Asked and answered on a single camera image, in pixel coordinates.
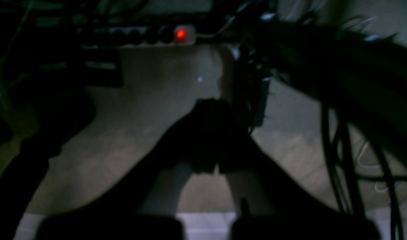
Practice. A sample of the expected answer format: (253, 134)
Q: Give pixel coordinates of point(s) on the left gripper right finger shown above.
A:
(272, 206)

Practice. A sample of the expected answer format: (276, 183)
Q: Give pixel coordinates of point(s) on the black power strip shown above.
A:
(138, 36)

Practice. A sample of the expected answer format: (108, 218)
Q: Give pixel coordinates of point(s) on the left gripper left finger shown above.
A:
(143, 204)

